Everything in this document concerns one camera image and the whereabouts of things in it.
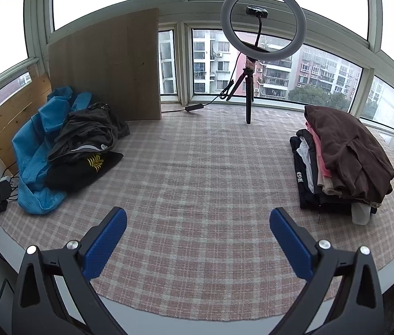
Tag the grey-brown laminate board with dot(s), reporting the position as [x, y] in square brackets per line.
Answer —
[116, 60]

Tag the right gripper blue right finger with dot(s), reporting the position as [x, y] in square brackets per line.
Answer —
[357, 307]

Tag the black garment with yellow stripes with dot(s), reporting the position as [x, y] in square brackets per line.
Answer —
[75, 175]

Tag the dark grey jacket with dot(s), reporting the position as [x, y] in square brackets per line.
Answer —
[94, 130]

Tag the pink plaid table cloth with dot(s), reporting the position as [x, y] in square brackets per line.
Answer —
[198, 190]

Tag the black tripod stand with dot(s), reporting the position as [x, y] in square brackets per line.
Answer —
[247, 77]

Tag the white ring light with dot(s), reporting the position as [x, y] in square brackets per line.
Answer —
[253, 52]

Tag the pink folded garment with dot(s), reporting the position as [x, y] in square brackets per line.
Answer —
[322, 166]

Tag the white folded garment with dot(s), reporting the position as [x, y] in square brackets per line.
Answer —
[303, 152]

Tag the black webcam on gooseneck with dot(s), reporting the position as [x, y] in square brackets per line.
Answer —
[260, 13]

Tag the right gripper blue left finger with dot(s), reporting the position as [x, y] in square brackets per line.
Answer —
[54, 294]

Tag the pine wood plank board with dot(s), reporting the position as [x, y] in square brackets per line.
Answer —
[16, 111]

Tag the blue work coat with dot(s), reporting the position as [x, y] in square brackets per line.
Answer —
[32, 143]

